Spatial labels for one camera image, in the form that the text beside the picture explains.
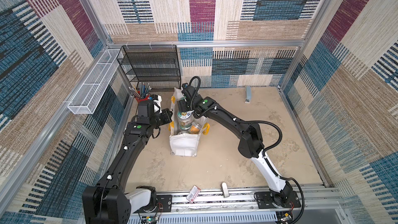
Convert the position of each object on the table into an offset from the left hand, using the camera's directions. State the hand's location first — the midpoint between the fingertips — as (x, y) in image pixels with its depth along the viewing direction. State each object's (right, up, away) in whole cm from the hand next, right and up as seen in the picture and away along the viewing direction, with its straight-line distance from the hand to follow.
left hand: (173, 112), depth 80 cm
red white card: (+10, -39, -4) cm, 41 cm away
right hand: (+6, +5, +13) cm, 15 cm away
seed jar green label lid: (+6, -2, +5) cm, 8 cm away
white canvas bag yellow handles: (+6, -16, -1) cm, 17 cm away
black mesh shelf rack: (-19, +32, +28) cm, 46 cm away
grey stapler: (+46, +11, +29) cm, 56 cm away
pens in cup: (-24, +12, +25) cm, 37 cm away
